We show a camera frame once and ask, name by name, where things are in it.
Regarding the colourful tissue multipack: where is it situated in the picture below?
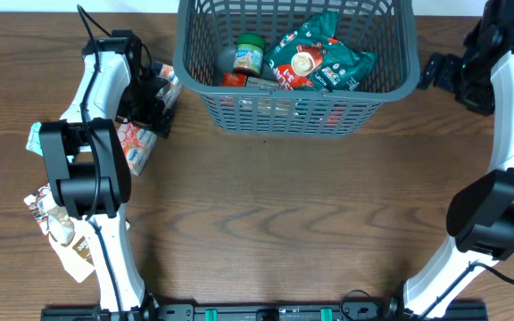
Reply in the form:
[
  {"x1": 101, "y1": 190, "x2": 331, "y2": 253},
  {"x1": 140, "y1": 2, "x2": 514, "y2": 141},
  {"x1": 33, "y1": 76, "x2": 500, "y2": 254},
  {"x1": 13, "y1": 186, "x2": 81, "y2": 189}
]
[{"x1": 117, "y1": 62, "x2": 183, "y2": 176}]

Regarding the red spaghetti packet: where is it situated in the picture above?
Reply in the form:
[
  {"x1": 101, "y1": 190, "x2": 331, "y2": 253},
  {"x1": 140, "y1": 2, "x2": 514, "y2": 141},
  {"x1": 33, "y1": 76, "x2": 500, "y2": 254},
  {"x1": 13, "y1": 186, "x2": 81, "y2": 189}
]
[{"x1": 219, "y1": 70, "x2": 343, "y2": 126}]

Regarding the teal wet wipes packet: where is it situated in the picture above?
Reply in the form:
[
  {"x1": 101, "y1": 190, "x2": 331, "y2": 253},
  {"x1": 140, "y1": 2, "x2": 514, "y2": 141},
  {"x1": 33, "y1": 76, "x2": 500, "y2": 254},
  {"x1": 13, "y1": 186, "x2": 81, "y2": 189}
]
[{"x1": 26, "y1": 122, "x2": 43, "y2": 156}]

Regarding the green lid jar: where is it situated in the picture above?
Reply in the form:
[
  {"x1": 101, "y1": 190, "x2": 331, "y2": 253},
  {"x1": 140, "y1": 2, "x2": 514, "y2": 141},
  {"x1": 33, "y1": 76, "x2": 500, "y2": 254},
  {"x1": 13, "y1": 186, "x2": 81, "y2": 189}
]
[{"x1": 233, "y1": 33, "x2": 265, "y2": 78}]

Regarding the green coffee sachet bag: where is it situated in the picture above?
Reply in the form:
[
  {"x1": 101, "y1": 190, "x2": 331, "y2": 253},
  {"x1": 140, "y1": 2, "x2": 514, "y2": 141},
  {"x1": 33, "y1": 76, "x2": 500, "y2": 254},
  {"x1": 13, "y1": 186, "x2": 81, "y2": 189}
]
[{"x1": 263, "y1": 12, "x2": 377, "y2": 91}]

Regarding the beige brown snack pouch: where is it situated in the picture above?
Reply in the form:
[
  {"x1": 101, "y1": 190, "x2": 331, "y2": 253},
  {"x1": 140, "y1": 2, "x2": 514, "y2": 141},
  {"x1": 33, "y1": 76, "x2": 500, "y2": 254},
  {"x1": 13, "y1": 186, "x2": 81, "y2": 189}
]
[{"x1": 24, "y1": 184, "x2": 95, "y2": 283}]

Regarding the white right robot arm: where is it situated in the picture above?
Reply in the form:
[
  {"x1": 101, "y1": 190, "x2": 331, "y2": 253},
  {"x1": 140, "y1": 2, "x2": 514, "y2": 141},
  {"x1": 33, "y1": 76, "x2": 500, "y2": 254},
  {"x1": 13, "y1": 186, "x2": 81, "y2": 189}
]
[{"x1": 385, "y1": 0, "x2": 514, "y2": 320}]

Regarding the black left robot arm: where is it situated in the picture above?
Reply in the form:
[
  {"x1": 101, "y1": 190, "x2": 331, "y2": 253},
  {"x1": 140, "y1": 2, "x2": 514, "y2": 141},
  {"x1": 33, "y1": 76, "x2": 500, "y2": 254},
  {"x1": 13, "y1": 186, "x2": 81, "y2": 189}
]
[{"x1": 39, "y1": 29, "x2": 174, "y2": 320}]

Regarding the grey plastic lattice basket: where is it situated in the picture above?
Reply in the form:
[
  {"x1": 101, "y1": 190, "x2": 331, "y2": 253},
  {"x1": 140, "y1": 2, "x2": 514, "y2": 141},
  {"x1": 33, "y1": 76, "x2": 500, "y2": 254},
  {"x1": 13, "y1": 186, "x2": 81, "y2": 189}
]
[{"x1": 173, "y1": 0, "x2": 419, "y2": 137}]

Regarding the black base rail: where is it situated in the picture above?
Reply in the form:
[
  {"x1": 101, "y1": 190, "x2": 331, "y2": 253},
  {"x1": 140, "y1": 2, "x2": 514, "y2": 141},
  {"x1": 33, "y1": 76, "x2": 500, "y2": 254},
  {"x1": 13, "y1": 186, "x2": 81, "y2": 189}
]
[{"x1": 39, "y1": 300, "x2": 489, "y2": 321}]

